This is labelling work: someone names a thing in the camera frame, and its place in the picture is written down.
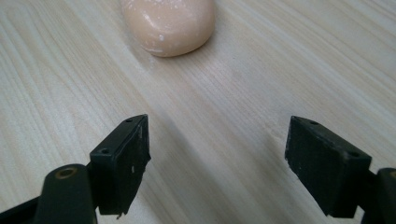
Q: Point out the pale pink soap bar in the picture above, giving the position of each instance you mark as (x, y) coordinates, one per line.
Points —
(169, 25)

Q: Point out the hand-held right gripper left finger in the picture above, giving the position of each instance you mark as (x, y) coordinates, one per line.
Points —
(123, 174)

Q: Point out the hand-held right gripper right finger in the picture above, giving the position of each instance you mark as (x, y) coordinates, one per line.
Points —
(323, 174)

